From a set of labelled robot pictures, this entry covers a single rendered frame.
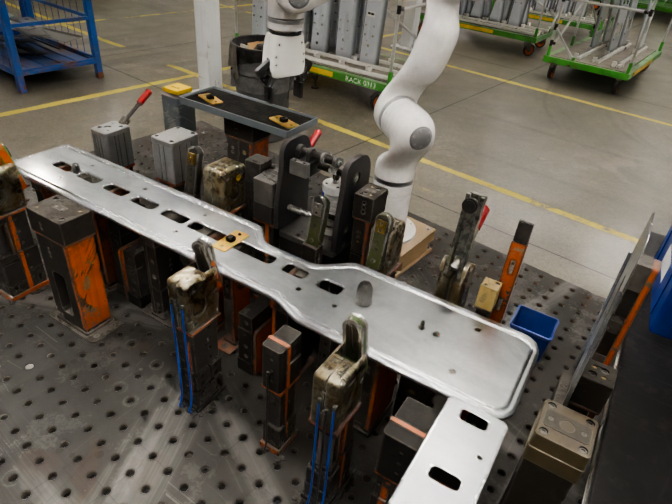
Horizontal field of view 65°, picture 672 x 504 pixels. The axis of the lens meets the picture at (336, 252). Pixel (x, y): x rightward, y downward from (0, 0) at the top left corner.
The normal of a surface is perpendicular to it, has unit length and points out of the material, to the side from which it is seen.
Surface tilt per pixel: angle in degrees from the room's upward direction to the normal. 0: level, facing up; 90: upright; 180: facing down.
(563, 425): 0
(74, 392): 0
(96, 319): 90
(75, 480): 0
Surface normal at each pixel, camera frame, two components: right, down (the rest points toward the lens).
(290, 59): 0.65, 0.50
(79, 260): 0.85, 0.36
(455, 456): 0.08, -0.83
